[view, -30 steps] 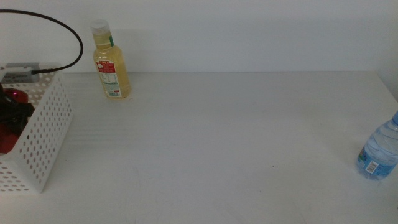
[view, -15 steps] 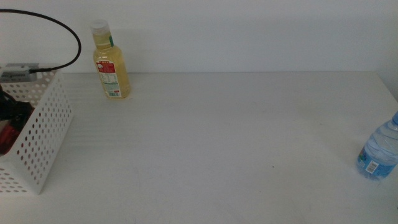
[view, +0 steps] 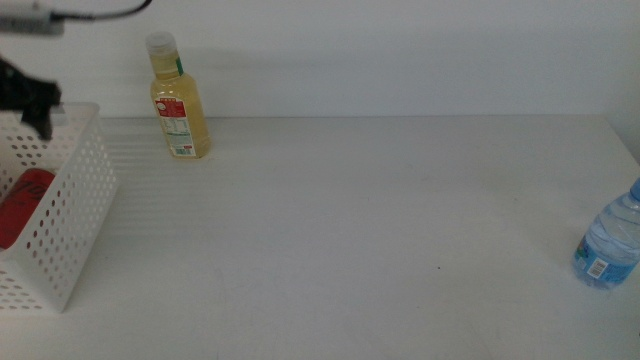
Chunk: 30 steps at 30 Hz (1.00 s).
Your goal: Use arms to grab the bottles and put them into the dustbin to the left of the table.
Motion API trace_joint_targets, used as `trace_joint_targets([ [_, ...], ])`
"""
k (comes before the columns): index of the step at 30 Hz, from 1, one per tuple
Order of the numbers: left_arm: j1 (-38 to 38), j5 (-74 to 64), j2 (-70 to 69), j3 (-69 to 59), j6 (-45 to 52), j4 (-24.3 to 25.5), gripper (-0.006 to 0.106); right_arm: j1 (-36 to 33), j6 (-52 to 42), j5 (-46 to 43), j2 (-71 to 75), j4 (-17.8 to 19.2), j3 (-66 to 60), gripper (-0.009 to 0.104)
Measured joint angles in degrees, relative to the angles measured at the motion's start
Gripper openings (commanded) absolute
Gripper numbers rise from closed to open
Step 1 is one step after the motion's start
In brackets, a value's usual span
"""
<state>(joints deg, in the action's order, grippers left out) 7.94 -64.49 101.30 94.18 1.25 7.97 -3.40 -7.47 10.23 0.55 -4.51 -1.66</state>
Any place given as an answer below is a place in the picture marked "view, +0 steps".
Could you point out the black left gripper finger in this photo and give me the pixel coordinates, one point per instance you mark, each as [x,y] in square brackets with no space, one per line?
[40,122]

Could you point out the red soda can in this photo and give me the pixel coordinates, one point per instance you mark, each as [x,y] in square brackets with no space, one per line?
[22,205]

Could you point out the yellow tea bottle white cap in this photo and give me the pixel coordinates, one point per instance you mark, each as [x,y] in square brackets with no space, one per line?
[180,110]

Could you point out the clear water bottle blue cap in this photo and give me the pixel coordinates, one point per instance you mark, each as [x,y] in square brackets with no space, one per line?
[610,240]

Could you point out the white perforated plastic basket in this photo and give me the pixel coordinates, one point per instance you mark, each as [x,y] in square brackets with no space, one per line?
[75,210]

